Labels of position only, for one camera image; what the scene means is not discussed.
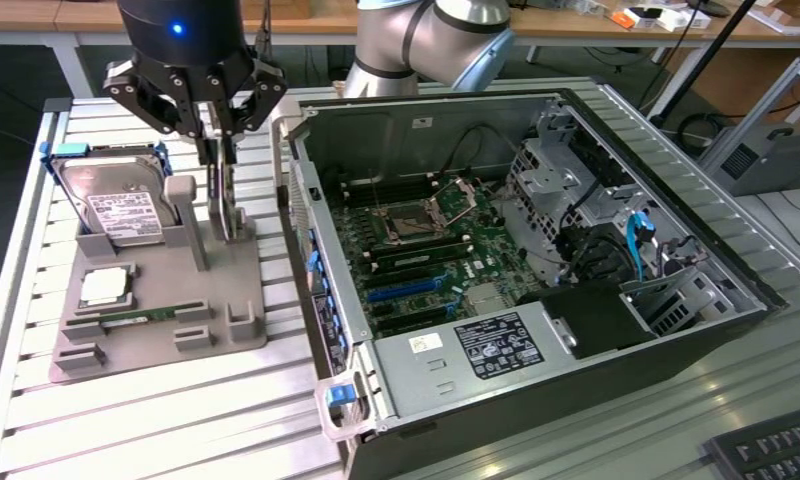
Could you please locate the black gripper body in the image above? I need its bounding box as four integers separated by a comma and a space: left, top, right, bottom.
115, 0, 254, 99

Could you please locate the graphics card with black fan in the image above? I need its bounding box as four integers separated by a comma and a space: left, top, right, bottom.
202, 102, 241, 244

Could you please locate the hard disk in blue caddy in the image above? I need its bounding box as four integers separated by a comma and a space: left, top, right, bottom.
38, 141, 181, 249

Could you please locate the black RAM slot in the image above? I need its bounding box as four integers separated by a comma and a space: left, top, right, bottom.
337, 174, 438, 197
342, 185, 441, 207
358, 232, 473, 257

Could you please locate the green Dell motherboard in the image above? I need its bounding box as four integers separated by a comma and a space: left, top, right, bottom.
325, 172, 554, 341

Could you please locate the CPU socket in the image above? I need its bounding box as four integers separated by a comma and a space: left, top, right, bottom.
376, 202, 445, 246

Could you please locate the metal socket cover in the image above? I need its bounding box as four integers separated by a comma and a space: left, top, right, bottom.
425, 178, 480, 221

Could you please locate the grey plastic parts rack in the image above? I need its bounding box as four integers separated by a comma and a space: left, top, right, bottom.
46, 174, 269, 385

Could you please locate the silver CPU chip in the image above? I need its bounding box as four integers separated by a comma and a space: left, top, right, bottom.
78, 269, 131, 306

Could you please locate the dark RAM stick with label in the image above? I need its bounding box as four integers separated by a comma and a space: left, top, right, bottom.
369, 244, 474, 274

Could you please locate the black expansion slot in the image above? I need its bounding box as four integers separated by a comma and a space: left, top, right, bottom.
362, 267, 441, 291
377, 312, 456, 337

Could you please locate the blue expansion slot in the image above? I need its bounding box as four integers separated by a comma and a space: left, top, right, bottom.
365, 279, 441, 303

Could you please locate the green RAM stick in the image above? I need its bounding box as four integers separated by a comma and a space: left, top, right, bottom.
98, 307, 178, 329

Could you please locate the metal disk bay cage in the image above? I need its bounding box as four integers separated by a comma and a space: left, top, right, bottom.
505, 97, 648, 251

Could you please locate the silver chipset heatsink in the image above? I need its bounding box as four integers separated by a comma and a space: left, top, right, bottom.
465, 287, 512, 314

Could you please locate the blue case latch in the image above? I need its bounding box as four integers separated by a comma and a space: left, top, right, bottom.
324, 383, 356, 409

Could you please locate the grey power supply unit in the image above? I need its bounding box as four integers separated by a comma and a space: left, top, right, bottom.
370, 299, 582, 420

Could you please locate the white and black device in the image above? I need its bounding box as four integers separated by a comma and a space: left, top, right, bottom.
624, 5, 712, 32

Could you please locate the black tripod pole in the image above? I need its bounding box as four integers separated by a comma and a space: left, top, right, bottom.
647, 0, 759, 124

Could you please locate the grey computer tower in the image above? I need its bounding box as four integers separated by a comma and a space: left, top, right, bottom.
696, 124, 800, 196

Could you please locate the open black PC case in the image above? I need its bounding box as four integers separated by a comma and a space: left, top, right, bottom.
268, 87, 788, 480

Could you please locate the black keyboard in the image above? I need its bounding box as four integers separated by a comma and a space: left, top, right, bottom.
703, 402, 800, 480

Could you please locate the wooden desk white frame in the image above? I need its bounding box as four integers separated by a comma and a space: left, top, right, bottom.
512, 0, 800, 109
0, 0, 361, 99

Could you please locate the black power wire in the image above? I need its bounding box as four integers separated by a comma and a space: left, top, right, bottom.
556, 227, 635, 289

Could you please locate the blue disk wire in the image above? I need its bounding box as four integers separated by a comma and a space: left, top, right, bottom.
629, 212, 659, 281

